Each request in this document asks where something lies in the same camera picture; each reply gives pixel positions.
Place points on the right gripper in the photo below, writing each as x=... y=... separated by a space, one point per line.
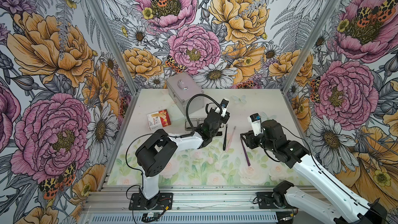
x=250 y=138

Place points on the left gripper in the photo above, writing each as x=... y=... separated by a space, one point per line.
x=226 y=118

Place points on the purple toothbrush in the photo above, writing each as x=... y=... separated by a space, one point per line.
x=245 y=152

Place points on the pink toothbrush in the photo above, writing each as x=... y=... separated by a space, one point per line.
x=230 y=139

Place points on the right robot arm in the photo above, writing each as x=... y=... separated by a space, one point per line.
x=343 y=206

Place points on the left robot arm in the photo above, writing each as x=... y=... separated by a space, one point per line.
x=158 y=149

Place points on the cream toothbrush holder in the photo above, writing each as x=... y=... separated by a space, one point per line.
x=196 y=122

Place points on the black toothbrush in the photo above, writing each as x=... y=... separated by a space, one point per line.
x=225 y=138

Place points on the silver aluminium case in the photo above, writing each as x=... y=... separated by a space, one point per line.
x=181 y=89

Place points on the red white small box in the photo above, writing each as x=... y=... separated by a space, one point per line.
x=158 y=120

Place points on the green circuit board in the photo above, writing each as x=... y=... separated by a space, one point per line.
x=149 y=217

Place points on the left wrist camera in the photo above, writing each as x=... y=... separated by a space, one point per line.
x=224 y=105

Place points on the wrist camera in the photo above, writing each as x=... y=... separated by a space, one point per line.
x=255 y=121
x=224 y=105

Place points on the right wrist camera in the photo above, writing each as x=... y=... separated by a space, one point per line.
x=255 y=121

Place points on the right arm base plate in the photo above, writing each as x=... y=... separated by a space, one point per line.
x=271 y=200

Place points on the aluminium front rail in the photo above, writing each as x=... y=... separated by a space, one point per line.
x=190 y=205

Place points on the aluminium corner post left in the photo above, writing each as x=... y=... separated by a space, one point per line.
x=98 y=14

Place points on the aluminium corner post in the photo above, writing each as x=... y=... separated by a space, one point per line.
x=98 y=14
x=305 y=51

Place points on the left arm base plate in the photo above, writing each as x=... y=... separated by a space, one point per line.
x=159 y=202

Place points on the aluminium corner post right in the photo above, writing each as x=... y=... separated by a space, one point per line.
x=305 y=51

